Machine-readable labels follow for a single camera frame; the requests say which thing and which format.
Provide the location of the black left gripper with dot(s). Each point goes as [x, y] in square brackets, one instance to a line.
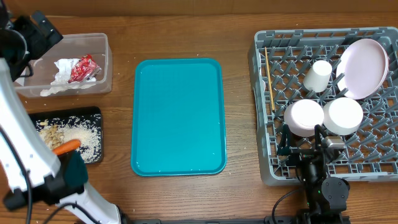
[40, 43]

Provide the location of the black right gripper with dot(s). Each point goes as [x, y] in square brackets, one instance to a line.
[300, 154]

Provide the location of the pink bowl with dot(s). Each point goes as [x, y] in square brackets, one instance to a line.
[302, 117]

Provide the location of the wooden chopstick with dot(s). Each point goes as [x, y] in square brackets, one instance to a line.
[269, 80]

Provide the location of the white bowl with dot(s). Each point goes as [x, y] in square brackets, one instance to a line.
[342, 116]

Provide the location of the white napkin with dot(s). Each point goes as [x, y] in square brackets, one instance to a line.
[64, 66]

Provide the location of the white paper cup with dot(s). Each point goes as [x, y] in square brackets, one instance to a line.
[318, 76]

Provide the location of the red snack wrapper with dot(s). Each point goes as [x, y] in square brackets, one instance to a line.
[84, 69]

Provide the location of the pink round plate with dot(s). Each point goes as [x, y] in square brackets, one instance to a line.
[362, 69]

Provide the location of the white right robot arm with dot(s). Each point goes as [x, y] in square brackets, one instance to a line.
[326, 195]

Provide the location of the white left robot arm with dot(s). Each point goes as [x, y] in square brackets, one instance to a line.
[33, 171]

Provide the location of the grey dishwasher rack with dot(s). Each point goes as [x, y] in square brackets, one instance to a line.
[370, 154]

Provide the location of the black food waste tray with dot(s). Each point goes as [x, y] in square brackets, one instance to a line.
[69, 112]

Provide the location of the clear plastic bin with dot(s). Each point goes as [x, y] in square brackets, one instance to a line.
[71, 46]

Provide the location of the pile of peanuts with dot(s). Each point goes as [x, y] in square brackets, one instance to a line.
[52, 134]

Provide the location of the pile of white rice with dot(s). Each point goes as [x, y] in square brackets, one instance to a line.
[86, 128]

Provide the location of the orange carrot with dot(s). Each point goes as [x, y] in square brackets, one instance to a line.
[67, 147]

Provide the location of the teal serving tray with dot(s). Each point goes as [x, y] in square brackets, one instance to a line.
[178, 121]

